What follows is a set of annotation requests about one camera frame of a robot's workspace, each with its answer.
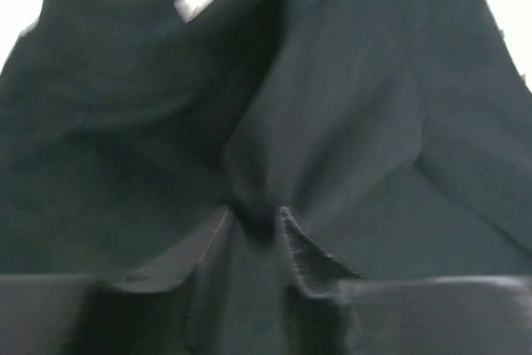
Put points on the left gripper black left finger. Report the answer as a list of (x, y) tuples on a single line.
[(171, 305)]

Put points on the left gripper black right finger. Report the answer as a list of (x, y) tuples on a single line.
[(330, 309)]

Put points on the black t shirt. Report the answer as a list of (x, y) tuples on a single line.
[(397, 131)]

